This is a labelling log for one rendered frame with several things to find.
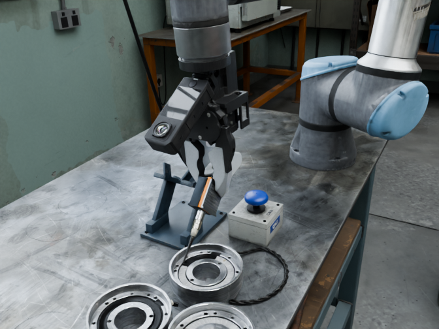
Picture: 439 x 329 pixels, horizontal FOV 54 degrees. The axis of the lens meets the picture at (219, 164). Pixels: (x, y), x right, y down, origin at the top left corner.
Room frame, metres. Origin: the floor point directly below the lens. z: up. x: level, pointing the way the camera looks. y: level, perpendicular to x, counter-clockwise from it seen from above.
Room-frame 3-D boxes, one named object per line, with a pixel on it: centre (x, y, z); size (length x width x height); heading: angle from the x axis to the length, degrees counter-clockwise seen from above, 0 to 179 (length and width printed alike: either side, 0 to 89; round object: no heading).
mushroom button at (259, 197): (0.63, -0.06, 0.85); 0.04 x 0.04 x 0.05
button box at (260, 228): (0.63, -0.06, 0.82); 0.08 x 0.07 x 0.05; 150
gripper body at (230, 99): (0.61, 0.01, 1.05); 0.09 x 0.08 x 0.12; 145
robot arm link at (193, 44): (0.60, 0.02, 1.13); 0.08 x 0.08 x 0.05
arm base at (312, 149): (0.92, -0.24, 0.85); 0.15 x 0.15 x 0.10
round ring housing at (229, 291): (0.49, 0.02, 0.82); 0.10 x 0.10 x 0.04
